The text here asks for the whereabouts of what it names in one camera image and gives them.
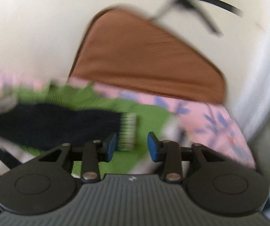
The navy patterned knit sweater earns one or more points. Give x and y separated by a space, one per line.
54 124

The green knit sweater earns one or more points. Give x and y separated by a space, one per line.
144 115

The brown perforated cushion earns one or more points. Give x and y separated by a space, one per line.
137 58

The pink floral bedsheet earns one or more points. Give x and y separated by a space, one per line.
196 122

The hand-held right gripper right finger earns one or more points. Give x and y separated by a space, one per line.
152 148

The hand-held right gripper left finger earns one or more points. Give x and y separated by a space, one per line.
111 146

